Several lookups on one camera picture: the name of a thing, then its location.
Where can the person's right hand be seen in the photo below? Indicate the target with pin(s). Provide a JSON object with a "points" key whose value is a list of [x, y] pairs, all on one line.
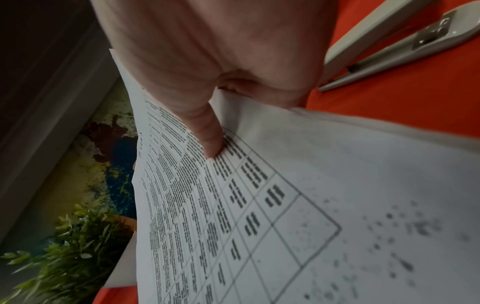
{"points": [[225, 44]]}

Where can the printed sheet with notched corner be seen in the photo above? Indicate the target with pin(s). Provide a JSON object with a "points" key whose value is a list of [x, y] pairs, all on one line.
{"points": [[300, 207]]}

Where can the white stapler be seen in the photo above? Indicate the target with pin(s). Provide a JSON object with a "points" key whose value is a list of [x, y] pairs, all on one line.
{"points": [[375, 32]]}

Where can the red tablecloth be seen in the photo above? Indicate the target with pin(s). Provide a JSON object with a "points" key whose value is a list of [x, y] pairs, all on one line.
{"points": [[412, 98]]}

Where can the green plant in white pot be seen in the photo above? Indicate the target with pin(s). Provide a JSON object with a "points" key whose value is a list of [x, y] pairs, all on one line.
{"points": [[75, 255]]}

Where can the colourful wall painting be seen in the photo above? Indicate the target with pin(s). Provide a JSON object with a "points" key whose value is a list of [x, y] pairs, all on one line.
{"points": [[93, 166]]}

